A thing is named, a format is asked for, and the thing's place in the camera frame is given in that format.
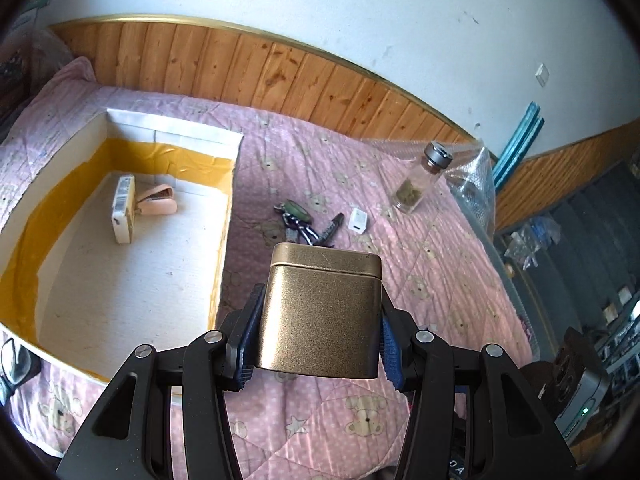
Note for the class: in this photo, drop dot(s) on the small white cardboard box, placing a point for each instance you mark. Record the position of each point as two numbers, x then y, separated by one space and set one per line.
123 210

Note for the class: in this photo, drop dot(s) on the blue boards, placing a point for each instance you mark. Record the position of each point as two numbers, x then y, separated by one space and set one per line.
517 145

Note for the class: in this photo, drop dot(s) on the pink bear print quilt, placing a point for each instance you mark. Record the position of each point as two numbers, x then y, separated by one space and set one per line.
430 280

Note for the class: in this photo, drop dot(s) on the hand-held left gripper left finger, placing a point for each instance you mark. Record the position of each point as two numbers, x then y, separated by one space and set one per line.
247 355

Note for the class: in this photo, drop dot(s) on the pink stapler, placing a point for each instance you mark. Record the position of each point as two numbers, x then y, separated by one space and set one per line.
157 204

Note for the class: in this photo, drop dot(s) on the glass bottle metal lid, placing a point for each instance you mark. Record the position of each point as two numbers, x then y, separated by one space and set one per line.
415 187

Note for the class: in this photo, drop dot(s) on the white charger adapter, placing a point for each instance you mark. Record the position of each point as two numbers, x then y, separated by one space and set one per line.
358 221

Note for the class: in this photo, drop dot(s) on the black eyeglasses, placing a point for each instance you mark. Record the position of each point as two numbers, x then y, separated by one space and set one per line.
12 365

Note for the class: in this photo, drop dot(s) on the key bunch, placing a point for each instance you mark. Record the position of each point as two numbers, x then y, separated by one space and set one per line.
295 212

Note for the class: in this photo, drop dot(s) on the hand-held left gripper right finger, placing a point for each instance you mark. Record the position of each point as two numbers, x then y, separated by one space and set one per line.
387 355

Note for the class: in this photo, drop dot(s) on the white wall switch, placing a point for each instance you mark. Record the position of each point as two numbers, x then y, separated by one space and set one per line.
541 75

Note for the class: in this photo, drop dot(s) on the gold metal tin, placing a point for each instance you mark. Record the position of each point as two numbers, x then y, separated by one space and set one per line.
320 310

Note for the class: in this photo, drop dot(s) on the clear plastic bag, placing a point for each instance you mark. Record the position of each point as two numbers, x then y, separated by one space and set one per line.
532 240

